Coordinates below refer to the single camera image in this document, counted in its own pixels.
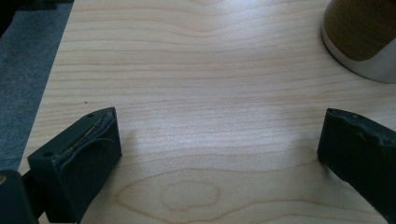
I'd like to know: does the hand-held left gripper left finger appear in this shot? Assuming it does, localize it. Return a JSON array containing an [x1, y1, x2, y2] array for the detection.
[[27, 106, 123, 224]]

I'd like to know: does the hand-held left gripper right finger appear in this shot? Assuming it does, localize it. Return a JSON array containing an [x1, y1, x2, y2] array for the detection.
[[317, 107, 396, 224]]

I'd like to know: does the brown and white round container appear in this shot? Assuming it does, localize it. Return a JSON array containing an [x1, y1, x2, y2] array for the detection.
[[320, 0, 396, 85]]

